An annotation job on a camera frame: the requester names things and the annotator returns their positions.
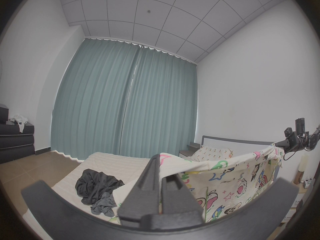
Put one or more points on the dark grey garment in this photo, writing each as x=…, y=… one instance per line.
x=103, y=206

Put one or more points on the grey bedside table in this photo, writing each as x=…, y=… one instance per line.
x=187, y=152

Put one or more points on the white printed pillow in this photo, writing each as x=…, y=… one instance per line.
x=212, y=154

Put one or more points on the black garment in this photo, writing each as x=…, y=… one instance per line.
x=97, y=184

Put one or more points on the black chest of drawers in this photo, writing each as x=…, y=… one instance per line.
x=15, y=141

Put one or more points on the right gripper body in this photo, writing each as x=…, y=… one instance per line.
x=292, y=142

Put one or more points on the white printed pyjama top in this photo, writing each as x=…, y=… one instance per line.
x=225, y=184

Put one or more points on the white cloth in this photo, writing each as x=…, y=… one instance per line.
x=18, y=120

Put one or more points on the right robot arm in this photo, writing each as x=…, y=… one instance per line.
x=313, y=136

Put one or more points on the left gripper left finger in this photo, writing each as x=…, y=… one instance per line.
x=142, y=196

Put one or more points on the blue-green curtain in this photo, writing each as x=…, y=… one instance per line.
x=112, y=96

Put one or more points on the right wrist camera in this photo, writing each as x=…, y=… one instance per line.
x=288, y=132

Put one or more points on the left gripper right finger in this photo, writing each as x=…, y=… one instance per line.
x=177, y=199

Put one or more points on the bed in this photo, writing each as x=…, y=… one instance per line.
x=105, y=161

